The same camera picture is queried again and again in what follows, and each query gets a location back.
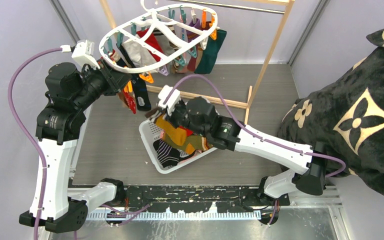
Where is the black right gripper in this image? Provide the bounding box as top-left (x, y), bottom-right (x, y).
top-left (159, 100), bottom-right (209, 138)

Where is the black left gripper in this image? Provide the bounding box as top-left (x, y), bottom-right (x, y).
top-left (72, 58), bottom-right (131, 111)

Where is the mustard yellow brown-cuffed sock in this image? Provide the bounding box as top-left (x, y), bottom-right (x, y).
top-left (145, 108), bottom-right (188, 146)

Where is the white oval clip hanger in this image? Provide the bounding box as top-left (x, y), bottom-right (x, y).
top-left (98, 0), bottom-right (219, 74)

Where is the orange clip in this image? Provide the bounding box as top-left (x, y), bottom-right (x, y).
top-left (209, 13), bottom-right (217, 41)
top-left (139, 72), bottom-right (154, 84)
top-left (123, 80), bottom-right (133, 93)

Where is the red snowflake sock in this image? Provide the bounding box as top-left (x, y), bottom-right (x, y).
top-left (122, 90), bottom-right (137, 114)

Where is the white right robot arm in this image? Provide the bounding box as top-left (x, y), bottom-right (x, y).
top-left (158, 97), bottom-right (326, 206)

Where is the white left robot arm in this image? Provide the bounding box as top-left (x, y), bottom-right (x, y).
top-left (19, 62), bottom-right (130, 234)

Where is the purple clip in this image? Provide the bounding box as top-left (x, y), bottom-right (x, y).
top-left (157, 65), bottom-right (170, 76)

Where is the white plastic basket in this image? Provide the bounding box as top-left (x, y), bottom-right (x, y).
top-left (138, 120), bottom-right (217, 174)

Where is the olive green sock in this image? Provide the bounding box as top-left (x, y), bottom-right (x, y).
top-left (160, 132), bottom-right (214, 155)

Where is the navy blue patterned sock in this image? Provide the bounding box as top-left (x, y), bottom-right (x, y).
top-left (131, 74), bottom-right (152, 112)

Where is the black white striped sock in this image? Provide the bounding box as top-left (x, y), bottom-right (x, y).
top-left (152, 139), bottom-right (191, 168)

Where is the red white sock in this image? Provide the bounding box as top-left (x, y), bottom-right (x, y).
top-left (122, 28), bottom-right (164, 67)

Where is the dark green sock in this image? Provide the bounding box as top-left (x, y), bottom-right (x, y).
top-left (194, 29), bottom-right (227, 75)

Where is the metal rack rod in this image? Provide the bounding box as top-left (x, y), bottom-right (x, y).
top-left (170, 0), bottom-right (285, 15)

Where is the black floral plush blanket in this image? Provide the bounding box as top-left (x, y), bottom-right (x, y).
top-left (276, 28), bottom-right (384, 196)

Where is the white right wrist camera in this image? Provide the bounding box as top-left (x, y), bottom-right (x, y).
top-left (157, 85), bottom-right (181, 116)

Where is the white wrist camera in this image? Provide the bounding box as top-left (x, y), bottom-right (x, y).
top-left (60, 39), bottom-right (101, 70)
top-left (157, 85), bottom-right (181, 116)

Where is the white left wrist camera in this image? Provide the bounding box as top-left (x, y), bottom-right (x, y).
top-left (60, 39), bottom-right (101, 70)

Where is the wooden drying rack frame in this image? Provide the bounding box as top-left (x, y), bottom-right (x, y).
top-left (99, 0), bottom-right (295, 123)

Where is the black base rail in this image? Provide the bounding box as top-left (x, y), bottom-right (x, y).
top-left (97, 183), bottom-right (292, 222)

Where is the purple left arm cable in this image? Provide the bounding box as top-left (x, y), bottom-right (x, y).
top-left (7, 47), bottom-right (79, 240)

